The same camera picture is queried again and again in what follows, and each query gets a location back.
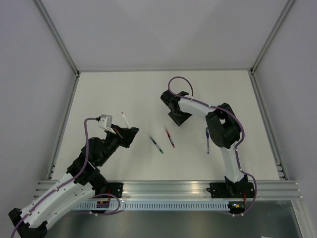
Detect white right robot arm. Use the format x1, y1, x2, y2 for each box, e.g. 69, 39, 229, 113
160, 90, 257, 199

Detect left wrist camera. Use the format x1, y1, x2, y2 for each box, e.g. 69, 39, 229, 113
97, 114, 115, 134

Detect aluminium frame right post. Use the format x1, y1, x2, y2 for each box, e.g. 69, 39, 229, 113
249, 0, 295, 75

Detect blue ballpoint pen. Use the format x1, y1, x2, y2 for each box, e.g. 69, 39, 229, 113
206, 127, 210, 154

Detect aluminium frame post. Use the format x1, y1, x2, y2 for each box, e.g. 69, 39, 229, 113
249, 0, 295, 75
34, 0, 80, 75

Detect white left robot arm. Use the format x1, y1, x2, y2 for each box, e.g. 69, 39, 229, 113
8, 124, 139, 238

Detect aluminium frame left post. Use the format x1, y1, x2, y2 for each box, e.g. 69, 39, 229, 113
34, 0, 80, 75

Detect green gel pen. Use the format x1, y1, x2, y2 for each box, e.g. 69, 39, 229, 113
150, 136, 164, 154

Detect aluminium mounting rail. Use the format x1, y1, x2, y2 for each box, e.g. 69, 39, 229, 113
32, 180, 304, 199

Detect red gel pen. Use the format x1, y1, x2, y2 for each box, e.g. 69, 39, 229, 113
164, 128, 175, 148

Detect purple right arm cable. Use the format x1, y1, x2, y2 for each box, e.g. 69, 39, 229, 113
167, 76, 258, 216

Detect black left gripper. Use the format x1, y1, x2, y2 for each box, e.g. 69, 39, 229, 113
98, 123, 139, 166

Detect white marker pen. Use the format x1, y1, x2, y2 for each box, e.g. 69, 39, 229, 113
121, 112, 132, 129

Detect perforated cable duct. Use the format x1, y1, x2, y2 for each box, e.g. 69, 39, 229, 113
74, 200, 229, 211

